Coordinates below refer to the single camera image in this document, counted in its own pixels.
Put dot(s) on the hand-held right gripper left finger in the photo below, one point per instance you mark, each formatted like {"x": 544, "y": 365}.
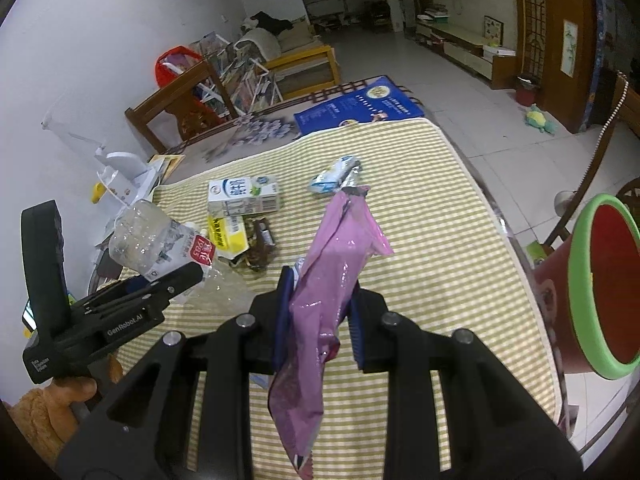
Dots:
{"x": 282, "y": 320}

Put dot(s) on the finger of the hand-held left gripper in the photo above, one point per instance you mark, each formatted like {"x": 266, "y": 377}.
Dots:
{"x": 137, "y": 285}
{"x": 180, "y": 280}

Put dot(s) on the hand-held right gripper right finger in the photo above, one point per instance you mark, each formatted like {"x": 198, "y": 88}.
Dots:
{"x": 356, "y": 330}

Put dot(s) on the clear bottle with red label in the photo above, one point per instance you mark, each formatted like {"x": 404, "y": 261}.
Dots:
{"x": 150, "y": 230}

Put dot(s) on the pink plastic bag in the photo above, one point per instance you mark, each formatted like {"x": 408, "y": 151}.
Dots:
{"x": 320, "y": 270}

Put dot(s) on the yellow white packet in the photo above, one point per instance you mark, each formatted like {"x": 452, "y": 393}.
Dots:
{"x": 227, "y": 235}

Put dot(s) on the brown wrapper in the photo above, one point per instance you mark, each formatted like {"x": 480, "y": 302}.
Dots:
{"x": 262, "y": 240}

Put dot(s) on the white blue milk carton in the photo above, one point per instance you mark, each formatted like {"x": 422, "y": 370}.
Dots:
{"x": 245, "y": 200}

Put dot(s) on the silver blue wrapper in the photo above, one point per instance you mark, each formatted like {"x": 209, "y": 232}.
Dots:
{"x": 332, "y": 175}

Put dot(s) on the red bin with green rim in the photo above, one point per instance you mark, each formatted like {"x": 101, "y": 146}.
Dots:
{"x": 615, "y": 285}

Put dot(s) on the person's left hand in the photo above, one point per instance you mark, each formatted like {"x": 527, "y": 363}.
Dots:
{"x": 70, "y": 392}

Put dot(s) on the small yellow toy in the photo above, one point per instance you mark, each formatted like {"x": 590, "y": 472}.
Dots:
{"x": 98, "y": 193}

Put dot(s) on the white paper bag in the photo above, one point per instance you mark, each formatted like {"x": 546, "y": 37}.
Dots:
{"x": 125, "y": 175}

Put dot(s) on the yellow booklet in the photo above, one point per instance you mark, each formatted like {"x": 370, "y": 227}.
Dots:
{"x": 167, "y": 166}

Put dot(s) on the yellow checked table mat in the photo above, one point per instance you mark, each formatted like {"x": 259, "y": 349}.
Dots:
{"x": 450, "y": 260}

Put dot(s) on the clear plastic sheet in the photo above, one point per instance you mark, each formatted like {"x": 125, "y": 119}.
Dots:
{"x": 75, "y": 132}

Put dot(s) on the grey floral tablecloth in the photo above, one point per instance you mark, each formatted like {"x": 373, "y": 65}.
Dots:
{"x": 235, "y": 145}

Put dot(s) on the carved wooden chair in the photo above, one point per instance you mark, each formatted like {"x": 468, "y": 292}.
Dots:
{"x": 631, "y": 110}
{"x": 195, "y": 122}

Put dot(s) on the white book rack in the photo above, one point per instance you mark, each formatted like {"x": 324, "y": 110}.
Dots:
{"x": 240, "y": 80}

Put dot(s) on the red bag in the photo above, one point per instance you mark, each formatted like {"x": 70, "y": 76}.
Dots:
{"x": 165, "y": 67}

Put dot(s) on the round grey floor object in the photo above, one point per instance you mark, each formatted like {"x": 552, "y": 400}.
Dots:
{"x": 565, "y": 205}

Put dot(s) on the black and white plush toy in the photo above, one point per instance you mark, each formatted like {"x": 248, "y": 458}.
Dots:
{"x": 270, "y": 22}

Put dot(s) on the wooden sofa with beige cushions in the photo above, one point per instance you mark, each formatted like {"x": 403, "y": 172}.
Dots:
{"x": 300, "y": 35}

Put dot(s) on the green turtle plush toy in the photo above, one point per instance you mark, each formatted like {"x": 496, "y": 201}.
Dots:
{"x": 539, "y": 119}

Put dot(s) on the small red floor bin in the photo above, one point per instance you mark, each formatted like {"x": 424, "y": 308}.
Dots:
{"x": 525, "y": 94}

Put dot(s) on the wooden television cabinet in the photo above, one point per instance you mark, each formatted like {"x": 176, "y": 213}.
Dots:
{"x": 470, "y": 55}

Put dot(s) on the white flat box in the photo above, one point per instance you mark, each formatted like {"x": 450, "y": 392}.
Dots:
{"x": 499, "y": 52}

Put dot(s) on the stack of books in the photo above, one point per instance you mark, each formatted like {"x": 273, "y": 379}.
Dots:
{"x": 435, "y": 14}

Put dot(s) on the small framed picture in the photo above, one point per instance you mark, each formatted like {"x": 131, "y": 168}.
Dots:
{"x": 492, "y": 31}

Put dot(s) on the blue patterned door curtain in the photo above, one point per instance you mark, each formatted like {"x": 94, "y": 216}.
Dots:
{"x": 597, "y": 35}

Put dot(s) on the wooden lattice wall panel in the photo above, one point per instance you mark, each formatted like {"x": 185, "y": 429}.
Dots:
{"x": 545, "y": 35}

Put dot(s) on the hanging wall scroll painting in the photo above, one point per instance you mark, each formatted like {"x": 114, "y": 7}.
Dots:
{"x": 570, "y": 47}

